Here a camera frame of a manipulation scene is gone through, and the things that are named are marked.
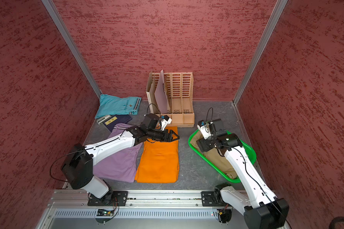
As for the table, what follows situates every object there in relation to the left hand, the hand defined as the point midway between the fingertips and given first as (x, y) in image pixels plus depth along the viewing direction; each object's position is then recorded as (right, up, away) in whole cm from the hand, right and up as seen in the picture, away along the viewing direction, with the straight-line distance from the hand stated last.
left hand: (175, 140), depth 78 cm
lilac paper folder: (-11, +29, +26) cm, 40 cm away
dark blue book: (-50, +8, +27) cm, 58 cm away
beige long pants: (+24, -10, +6) cm, 26 cm away
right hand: (+17, -1, -1) cm, 17 cm away
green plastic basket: (+32, -20, -5) cm, 38 cm away
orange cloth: (-10, -15, +7) cm, 19 cm away
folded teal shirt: (-54, +22, +36) cm, 68 cm away
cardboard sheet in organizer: (-15, +29, +7) cm, 34 cm away
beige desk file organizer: (+3, +36, +35) cm, 51 cm away
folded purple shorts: (-33, -17, +5) cm, 37 cm away
